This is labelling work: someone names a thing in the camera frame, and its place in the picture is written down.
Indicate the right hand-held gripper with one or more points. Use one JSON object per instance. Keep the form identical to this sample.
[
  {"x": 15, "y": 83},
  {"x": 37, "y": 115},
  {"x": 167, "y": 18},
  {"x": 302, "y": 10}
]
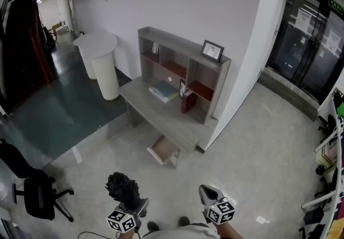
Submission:
[{"x": 220, "y": 212}]

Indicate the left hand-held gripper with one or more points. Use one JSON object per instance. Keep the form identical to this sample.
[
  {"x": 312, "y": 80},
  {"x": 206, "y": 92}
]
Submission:
[{"x": 121, "y": 221}]

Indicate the person's right forearm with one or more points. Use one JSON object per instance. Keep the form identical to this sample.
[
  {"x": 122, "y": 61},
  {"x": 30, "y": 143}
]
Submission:
[{"x": 228, "y": 231}]

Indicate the person's dark shoe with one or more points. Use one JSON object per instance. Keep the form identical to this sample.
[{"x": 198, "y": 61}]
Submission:
[
  {"x": 184, "y": 221},
  {"x": 153, "y": 226}
]

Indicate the person's white shirt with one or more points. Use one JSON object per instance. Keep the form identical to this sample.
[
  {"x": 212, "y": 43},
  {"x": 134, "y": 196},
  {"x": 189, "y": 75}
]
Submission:
[{"x": 180, "y": 232}]

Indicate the red bottle white cap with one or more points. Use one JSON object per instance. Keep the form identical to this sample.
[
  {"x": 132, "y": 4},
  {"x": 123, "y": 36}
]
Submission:
[{"x": 188, "y": 102}]

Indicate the black office chair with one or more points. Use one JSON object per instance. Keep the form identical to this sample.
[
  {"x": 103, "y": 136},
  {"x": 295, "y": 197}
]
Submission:
[
  {"x": 326, "y": 187},
  {"x": 328, "y": 125},
  {"x": 311, "y": 219},
  {"x": 37, "y": 197}
]

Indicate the black framed deer picture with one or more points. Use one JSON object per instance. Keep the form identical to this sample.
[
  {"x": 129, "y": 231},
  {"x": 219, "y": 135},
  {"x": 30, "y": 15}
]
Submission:
[{"x": 182, "y": 88}]

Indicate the stack of books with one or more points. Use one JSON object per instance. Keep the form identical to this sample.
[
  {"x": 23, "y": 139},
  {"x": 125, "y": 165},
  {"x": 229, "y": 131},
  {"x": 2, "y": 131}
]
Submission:
[{"x": 161, "y": 97}]

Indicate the dark teal book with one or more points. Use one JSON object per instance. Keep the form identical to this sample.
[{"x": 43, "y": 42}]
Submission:
[{"x": 165, "y": 88}]

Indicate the pale yellow box stack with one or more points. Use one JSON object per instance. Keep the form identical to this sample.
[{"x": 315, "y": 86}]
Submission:
[{"x": 326, "y": 158}]

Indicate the black framed sketch picture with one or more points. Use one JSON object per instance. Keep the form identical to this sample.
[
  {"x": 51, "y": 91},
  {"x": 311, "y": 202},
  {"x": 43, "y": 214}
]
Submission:
[{"x": 212, "y": 50}]

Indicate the white upright books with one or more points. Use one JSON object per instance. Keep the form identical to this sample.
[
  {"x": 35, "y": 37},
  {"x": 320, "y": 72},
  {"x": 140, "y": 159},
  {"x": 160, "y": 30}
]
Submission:
[{"x": 155, "y": 48}]

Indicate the grey wooden hutch shelf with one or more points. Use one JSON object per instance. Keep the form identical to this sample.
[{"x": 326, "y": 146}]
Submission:
[{"x": 174, "y": 42}]

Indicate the black glass double door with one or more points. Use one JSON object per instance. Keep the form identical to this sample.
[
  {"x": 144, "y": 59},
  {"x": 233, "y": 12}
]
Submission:
[{"x": 306, "y": 52}]

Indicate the white round-top table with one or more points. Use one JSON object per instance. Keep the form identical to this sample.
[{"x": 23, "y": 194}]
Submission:
[{"x": 94, "y": 40}]

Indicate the black wheeled chair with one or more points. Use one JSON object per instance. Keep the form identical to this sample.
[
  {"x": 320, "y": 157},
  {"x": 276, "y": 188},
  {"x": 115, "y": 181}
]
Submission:
[{"x": 49, "y": 37}]

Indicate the cardboard box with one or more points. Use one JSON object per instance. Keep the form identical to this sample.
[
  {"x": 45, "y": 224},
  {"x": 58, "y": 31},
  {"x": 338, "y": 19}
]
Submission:
[{"x": 60, "y": 29}]

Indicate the white paper notice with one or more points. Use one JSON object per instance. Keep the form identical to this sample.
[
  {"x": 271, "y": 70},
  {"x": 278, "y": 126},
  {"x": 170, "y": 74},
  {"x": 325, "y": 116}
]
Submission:
[
  {"x": 333, "y": 40},
  {"x": 303, "y": 19}
]

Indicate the green exit sign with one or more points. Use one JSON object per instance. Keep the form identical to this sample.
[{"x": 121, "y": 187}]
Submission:
[{"x": 336, "y": 6}]

